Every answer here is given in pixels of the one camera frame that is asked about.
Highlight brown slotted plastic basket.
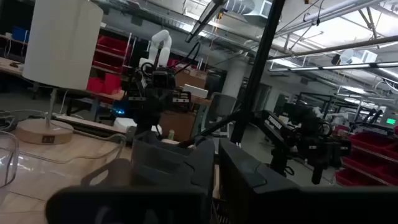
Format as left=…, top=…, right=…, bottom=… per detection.
left=80, top=157, right=134, bottom=187

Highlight white ceiling air unit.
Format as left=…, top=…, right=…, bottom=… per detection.
left=331, top=49, right=379, bottom=65

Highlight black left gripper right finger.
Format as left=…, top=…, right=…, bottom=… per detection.
left=257, top=185, right=398, bottom=224

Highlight white concrete column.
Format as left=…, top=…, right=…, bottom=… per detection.
left=221, top=58, right=248, bottom=99

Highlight grey slotted plastic basket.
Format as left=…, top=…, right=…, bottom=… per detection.
left=130, top=130, right=216, bottom=189

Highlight black slotted plastic basket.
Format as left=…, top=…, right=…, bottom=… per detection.
left=218, top=138, right=301, bottom=224

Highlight blue storage bin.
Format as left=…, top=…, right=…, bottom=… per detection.
left=11, top=26, right=30, bottom=43

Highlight silver air duct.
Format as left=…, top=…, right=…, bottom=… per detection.
left=225, top=0, right=274, bottom=19

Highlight red bin rack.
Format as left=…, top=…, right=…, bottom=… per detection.
left=335, top=124, right=398, bottom=187

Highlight long ceiling light strip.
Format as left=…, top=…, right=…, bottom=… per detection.
left=267, top=61, right=398, bottom=72

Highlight black diagonal frame strut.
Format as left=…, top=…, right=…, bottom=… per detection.
left=177, top=111, right=249, bottom=149

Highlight red bins on shelf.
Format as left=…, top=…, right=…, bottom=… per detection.
left=92, top=34, right=133, bottom=75

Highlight clear plastic basket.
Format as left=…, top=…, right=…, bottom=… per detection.
left=14, top=133, right=127, bottom=166
left=0, top=130, right=20, bottom=206

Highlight white shade table lamp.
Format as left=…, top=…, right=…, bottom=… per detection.
left=15, top=0, right=104, bottom=146

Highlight white flat box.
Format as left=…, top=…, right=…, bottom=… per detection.
left=182, top=83, right=209, bottom=99

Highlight grey office chair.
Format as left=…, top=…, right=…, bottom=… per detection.
left=201, top=91, right=238, bottom=136

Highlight black metal frame post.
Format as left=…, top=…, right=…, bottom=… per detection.
left=229, top=0, right=286, bottom=144

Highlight red storage boxes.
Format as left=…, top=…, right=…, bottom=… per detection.
left=86, top=73, right=123, bottom=96

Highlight large brown cardboard box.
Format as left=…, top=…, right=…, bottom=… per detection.
left=159, top=110, right=197, bottom=142

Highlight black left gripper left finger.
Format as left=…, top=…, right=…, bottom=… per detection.
left=45, top=185, right=215, bottom=224

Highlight white flat board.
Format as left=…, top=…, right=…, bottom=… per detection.
left=52, top=113, right=127, bottom=134

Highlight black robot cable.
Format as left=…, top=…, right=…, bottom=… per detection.
left=174, top=41, right=201, bottom=76

